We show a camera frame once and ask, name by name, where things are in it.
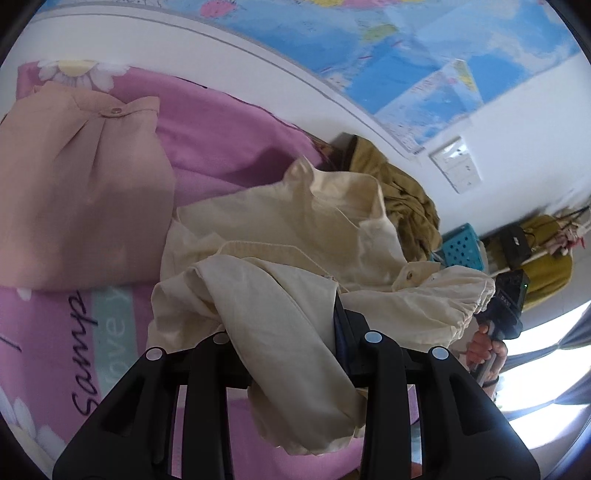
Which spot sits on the pink floral bedsheet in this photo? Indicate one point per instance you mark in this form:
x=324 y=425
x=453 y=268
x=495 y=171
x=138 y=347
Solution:
x=221 y=138

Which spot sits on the blue grey curtain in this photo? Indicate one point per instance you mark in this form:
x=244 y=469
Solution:
x=577 y=332

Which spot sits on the peach folded garment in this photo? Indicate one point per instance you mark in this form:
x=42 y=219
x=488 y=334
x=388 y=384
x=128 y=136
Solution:
x=78 y=194

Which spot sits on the white wall switch panel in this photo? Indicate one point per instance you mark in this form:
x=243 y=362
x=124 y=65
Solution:
x=455 y=164

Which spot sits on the cream shirt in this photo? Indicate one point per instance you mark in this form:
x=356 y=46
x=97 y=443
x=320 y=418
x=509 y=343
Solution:
x=295 y=258

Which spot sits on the person's right hand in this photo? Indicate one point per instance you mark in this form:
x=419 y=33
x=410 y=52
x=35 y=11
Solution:
x=480 y=346

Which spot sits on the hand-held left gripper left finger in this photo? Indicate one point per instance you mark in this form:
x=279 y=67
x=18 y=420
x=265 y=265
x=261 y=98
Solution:
x=207 y=369

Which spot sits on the world map wall poster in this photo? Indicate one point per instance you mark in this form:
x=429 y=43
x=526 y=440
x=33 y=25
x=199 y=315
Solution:
x=323 y=32

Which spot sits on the small map wall poster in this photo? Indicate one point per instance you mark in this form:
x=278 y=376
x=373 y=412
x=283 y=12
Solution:
x=438 y=101

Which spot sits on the black bag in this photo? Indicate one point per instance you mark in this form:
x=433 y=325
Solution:
x=516 y=244

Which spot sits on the olive brown garment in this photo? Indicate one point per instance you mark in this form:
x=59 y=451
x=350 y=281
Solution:
x=406 y=198

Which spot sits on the blue plastic basket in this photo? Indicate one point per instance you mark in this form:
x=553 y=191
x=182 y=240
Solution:
x=461 y=247

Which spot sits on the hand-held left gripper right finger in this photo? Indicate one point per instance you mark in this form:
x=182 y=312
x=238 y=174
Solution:
x=342 y=334

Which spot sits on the mustard garment on rack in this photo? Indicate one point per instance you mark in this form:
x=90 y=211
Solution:
x=549 y=272

